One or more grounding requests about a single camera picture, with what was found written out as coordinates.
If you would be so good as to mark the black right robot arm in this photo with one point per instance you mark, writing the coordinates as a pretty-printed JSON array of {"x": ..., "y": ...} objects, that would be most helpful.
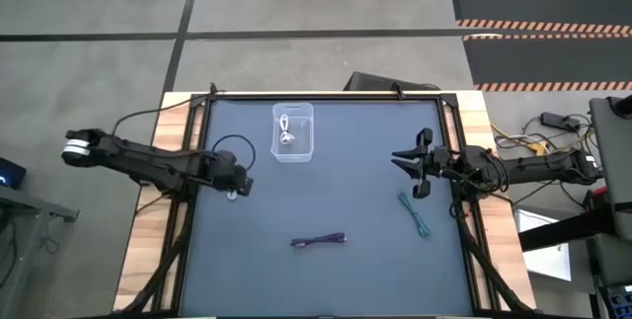
[{"x": 543, "y": 166}]

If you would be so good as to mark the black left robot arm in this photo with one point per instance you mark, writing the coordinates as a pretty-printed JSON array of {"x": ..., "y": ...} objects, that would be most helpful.
[{"x": 148, "y": 163}]

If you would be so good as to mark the black computer case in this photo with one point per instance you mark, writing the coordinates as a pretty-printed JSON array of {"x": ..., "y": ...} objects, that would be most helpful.
[{"x": 370, "y": 82}]

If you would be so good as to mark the grey desk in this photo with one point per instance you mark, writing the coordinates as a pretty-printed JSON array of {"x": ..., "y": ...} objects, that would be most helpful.
[{"x": 614, "y": 161}]

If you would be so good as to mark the blue button panel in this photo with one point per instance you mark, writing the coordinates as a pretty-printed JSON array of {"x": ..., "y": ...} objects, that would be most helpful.
[{"x": 621, "y": 304}]

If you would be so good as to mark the clear plastic bin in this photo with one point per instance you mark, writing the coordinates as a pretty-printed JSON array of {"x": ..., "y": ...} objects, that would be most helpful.
[{"x": 303, "y": 153}]

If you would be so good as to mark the white box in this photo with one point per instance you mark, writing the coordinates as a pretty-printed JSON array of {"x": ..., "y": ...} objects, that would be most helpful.
[{"x": 548, "y": 260}]

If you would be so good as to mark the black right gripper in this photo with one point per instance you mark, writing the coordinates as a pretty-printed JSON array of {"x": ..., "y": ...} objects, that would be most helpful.
[{"x": 434, "y": 163}]

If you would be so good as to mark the dark device with blue light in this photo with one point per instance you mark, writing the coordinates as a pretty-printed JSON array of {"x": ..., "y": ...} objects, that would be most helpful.
[{"x": 12, "y": 173}]

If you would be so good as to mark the black power strip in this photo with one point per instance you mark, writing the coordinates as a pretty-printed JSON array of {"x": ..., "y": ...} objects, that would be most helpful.
[{"x": 558, "y": 120}]

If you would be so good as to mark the grey metal cart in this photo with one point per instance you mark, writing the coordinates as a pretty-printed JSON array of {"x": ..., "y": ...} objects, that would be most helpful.
[{"x": 29, "y": 200}]

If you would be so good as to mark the black metal table frame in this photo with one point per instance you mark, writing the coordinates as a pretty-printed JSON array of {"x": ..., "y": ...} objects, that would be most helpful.
[{"x": 326, "y": 97}]

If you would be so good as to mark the black hazard-striped floor mat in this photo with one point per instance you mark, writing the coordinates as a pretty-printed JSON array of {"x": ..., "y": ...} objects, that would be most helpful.
[
  {"x": 543, "y": 3},
  {"x": 543, "y": 62}
]

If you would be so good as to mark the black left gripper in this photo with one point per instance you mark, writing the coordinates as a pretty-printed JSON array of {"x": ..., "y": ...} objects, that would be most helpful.
[{"x": 232, "y": 173}]

